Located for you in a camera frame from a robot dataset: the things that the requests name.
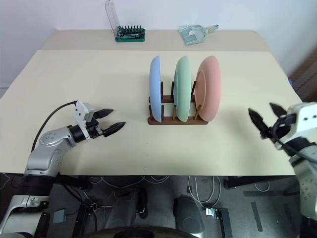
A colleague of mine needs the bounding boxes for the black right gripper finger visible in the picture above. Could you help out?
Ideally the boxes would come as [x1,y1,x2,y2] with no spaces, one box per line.
[248,107,270,139]
[269,102,288,118]

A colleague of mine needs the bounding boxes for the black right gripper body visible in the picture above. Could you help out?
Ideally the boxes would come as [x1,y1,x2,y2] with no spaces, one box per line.
[266,113,298,151]

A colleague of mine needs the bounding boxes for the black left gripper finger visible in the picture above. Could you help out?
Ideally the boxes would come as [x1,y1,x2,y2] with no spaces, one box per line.
[101,121,126,138]
[93,108,115,120]

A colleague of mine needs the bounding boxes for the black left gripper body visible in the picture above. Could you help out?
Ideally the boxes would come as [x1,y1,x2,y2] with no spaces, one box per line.
[85,118,105,139]

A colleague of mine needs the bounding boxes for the light blue plate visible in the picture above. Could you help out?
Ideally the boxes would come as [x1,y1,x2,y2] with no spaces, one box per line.
[149,56,163,123]

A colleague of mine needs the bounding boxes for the brown wooden plate rack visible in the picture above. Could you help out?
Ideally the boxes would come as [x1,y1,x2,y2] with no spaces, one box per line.
[147,80,210,126]

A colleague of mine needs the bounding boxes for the pink red plate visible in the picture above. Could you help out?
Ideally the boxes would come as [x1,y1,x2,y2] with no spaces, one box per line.
[193,56,222,123]

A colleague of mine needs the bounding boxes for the light green plate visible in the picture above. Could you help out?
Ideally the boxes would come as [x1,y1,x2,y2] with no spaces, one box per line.
[173,56,192,122]

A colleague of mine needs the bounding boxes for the cream table mat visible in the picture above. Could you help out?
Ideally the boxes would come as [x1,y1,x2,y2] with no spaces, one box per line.
[0,49,309,177]

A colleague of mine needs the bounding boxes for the green screwdriver bit set case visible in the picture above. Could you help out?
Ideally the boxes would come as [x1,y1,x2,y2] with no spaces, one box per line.
[105,0,147,43]

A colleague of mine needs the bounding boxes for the black table leg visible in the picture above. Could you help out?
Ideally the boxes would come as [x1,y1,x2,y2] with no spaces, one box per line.
[73,203,97,238]
[214,208,233,238]

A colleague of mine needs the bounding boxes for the grey foot pedal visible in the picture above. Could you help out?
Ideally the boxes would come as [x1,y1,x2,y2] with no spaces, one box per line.
[53,209,68,224]

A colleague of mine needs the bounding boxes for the black curved rim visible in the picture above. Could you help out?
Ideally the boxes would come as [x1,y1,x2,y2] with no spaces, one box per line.
[84,224,206,238]

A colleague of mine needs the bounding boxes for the green dustpan in plastic bag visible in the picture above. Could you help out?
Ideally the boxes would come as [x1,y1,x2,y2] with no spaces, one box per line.
[178,24,220,47]

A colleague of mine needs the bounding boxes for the dark grey rounded shell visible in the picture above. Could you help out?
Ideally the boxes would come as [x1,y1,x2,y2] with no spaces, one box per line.
[173,194,206,234]

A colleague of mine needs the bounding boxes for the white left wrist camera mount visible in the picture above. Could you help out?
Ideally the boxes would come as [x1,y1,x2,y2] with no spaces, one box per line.
[73,100,96,140]

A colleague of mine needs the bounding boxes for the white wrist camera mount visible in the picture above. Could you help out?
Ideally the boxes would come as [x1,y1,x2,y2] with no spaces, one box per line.
[73,100,96,140]
[284,102,317,144]

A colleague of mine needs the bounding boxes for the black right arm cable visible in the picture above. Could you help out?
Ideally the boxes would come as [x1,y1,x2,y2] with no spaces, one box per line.
[274,137,317,165]

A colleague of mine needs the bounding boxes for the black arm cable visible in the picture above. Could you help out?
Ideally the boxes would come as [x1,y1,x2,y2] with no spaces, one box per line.
[274,137,317,165]
[31,100,78,152]

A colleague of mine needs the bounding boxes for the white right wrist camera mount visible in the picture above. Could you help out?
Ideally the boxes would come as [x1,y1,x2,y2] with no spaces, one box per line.
[284,102,317,144]

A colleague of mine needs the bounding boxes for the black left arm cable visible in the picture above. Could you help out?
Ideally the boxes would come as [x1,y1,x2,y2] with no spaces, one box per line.
[31,100,78,152]

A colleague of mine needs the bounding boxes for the white floor cable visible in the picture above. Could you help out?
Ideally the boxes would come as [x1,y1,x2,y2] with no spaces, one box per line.
[187,176,221,209]

